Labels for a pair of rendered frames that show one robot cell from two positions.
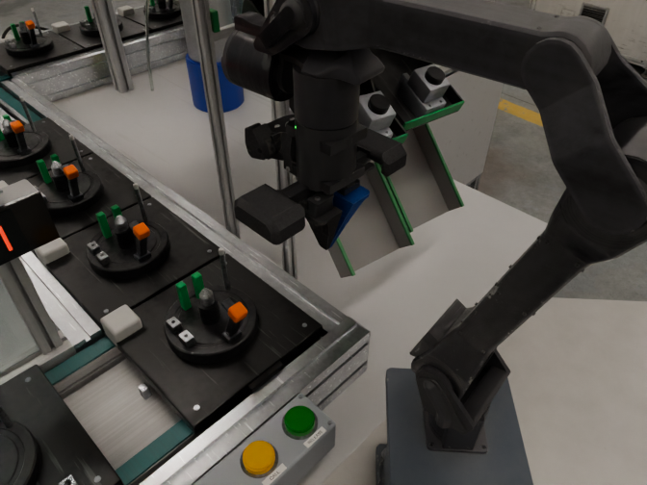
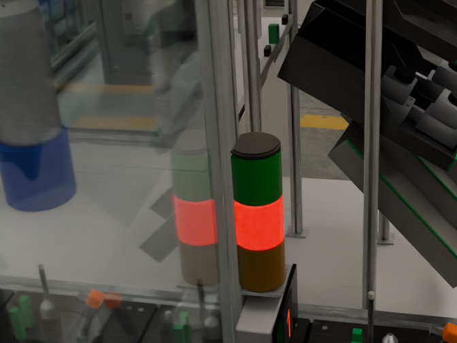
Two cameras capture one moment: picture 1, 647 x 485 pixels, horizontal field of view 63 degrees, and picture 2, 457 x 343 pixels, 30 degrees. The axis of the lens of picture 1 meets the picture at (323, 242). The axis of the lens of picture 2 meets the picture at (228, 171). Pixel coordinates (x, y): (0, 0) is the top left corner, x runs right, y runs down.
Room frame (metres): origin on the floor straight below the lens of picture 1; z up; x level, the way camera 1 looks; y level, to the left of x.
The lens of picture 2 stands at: (-0.14, 0.77, 1.77)
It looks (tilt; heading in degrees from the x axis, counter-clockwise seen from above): 28 degrees down; 331
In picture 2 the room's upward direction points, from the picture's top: 4 degrees counter-clockwise
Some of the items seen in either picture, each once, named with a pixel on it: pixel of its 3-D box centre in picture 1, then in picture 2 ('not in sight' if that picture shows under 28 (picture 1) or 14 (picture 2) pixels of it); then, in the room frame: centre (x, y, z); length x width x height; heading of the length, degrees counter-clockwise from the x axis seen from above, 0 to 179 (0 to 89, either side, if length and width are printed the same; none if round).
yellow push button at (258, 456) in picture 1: (259, 458); not in sight; (0.32, 0.08, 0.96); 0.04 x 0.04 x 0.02
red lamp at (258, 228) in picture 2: not in sight; (258, 216); (0.48, 0.39, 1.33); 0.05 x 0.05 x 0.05
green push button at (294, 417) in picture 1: (299, 421); not in sight; (0.37, 0.03, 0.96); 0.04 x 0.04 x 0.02
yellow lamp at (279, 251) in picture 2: not in sight; (260, 258); (0.48, 0.39, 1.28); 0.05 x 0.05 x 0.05
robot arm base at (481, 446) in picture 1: (457, 407); not in sight; (0.31, -0.15, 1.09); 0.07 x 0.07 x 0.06; 87
